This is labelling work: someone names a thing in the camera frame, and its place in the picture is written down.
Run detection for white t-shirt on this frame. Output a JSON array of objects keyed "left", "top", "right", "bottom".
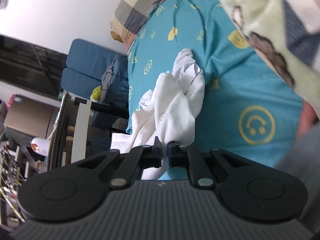
[{"left": 111, "top": 48, "right": 205, "bottom": 180}]

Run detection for person's hand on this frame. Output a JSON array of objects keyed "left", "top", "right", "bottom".
[{"left": 296, "top": 101, "right": 317, "bottom": 140}]

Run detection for white round lamp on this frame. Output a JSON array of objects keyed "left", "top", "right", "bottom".
[{"left": 31, "top": 137, "right": 50, "bottom": 157}]

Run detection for white black desk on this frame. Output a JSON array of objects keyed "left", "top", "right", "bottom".
[{"left": 47, "top": 91, "right": 129, "bottom": 171}]

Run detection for cardboard box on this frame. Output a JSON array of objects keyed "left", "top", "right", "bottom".
[{"left": 4, "top": 94, "right": 60, "bottom": 138}]

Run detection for teal patterned bed sheet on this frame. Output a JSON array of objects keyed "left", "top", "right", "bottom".
[{"left": 128, "top": 0, "right": 302, "bottom": 167}]

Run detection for green plush toy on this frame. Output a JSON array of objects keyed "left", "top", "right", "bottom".
[{"left": 90, "top": 86, "right": 102, "bottom": 102}]

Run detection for grey cloth on cushion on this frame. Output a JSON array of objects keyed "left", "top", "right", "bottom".
[{"left": 101, "top": 58, "right": 119, "bottom": 103}]

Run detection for blue folded cushion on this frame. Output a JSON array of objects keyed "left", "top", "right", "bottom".
[{"left": 61, "top": 38, "right": 129, "bottom": 108}]

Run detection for dark window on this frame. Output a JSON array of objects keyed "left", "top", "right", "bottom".
[{"left": 1, "top": 35, "right": 67, "bottom": 99}]

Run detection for green fleece blanket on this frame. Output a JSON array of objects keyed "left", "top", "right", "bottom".
[{"left": 219, "top": 0, "right": 319, "bottom": 114}]

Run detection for checkered pillow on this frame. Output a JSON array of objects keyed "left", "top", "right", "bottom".
[{"left": 110, "top": 0, "right": 165, "bottom": 50}]

